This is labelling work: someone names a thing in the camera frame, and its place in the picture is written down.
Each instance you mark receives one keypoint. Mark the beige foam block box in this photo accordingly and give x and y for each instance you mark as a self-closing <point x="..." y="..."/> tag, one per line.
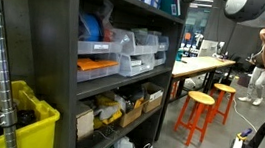
<point x="85" y="121"/>

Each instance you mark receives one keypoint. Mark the small open cardboard box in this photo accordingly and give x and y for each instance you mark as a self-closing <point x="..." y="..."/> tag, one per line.
<point x="131" y="116"/>

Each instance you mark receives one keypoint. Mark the near orange wooden stool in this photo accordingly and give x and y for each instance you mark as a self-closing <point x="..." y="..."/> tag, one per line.
<point x="203" y="102"/>

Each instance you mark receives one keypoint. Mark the yellow plastic bin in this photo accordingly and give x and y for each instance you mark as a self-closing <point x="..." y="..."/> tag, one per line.
<point x="41" y="132"/>

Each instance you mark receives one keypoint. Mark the dark grey shelf unit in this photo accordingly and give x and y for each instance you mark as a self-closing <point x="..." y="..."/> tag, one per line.
<point x="54" y="32"/>

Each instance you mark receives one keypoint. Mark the clear stacking bin upper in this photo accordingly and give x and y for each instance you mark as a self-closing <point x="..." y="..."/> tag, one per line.
<point x="139" y="44"/>

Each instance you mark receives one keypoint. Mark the long wooden work table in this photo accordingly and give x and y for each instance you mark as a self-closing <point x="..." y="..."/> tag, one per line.
<point x="191" y="67"/>

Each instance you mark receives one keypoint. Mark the clear stacking bin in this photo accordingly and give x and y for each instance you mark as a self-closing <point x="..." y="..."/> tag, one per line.
<point x="139" y="44"/>
<point x="138" y="64"/>

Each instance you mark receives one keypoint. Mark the cardboard box with label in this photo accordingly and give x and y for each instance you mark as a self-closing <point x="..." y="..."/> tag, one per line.
<point x="153" y="96"/>

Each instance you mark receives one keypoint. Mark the clear stacking bin lower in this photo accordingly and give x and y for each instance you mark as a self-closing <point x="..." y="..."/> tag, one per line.
<point x="138" y="64"/>

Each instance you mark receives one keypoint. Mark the green and purple book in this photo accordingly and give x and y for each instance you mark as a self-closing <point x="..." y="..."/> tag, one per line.
<point x="172" y="7"/>

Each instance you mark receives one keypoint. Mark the chrome wire rack pole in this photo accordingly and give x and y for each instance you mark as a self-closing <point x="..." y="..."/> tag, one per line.
<point x="8" y="115"/>

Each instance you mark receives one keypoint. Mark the blue filament spool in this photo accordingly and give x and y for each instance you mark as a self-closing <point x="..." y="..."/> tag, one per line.
<point x="90" y="28"/>

